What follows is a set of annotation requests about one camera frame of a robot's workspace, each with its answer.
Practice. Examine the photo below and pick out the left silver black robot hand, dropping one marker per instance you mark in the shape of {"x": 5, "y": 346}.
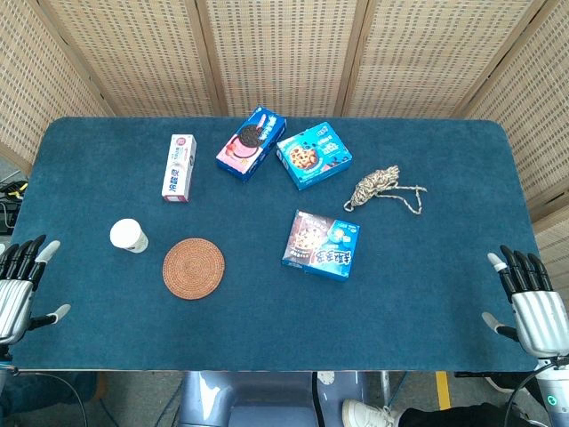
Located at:
{"x": 15, "y": 302}

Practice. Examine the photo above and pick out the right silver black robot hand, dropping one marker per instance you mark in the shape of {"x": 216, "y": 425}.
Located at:
{"x": 540, "y": 320}

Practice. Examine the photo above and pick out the white paper cup leaf print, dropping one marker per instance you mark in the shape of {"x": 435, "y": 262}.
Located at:
{"x": 124, "y": 233}

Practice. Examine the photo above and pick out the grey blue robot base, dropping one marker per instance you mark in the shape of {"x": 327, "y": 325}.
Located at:
{"x": 249, "y": 400}

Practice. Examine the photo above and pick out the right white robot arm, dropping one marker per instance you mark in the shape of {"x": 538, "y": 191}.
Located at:
{"x": 555, "y": 391}

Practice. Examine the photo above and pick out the round woven rattan coaster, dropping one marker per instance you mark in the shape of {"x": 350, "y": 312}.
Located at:
{"x": 194, "y": 268}

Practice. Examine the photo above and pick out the woven bamboo screen panel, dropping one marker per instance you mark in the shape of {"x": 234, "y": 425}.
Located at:
{"x": 427, "y": 58}
{"x": 533, "y": 120}
{"x": 284, "y": 53}
{"x": 133, "y": 58}
{"x": 31, "y": 93}

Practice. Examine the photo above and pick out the black trouser leg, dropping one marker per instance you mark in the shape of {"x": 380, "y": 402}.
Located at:
{"x": 453, "y": 416}

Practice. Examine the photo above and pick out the white sneaker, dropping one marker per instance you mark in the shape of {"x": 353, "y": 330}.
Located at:
{"x": 366, "y": 413}

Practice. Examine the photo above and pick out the white pink toothpaste box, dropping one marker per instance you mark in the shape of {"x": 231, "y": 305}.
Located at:
{"x": 178, "y": 171}

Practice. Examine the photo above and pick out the blue brown chocolate cookie box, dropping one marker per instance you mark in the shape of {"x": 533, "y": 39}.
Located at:
{"x": 320, "y": 247}

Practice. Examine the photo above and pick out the blue table cloth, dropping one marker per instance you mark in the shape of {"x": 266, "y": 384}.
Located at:
{"x": 266, "y": 329}

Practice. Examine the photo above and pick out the light blue cookie box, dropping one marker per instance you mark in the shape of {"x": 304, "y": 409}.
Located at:
{"x": 313, "y": 155}

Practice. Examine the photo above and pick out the dark blue Oreo box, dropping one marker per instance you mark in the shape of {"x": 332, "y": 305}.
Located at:
{"x": 249, "y": 144}

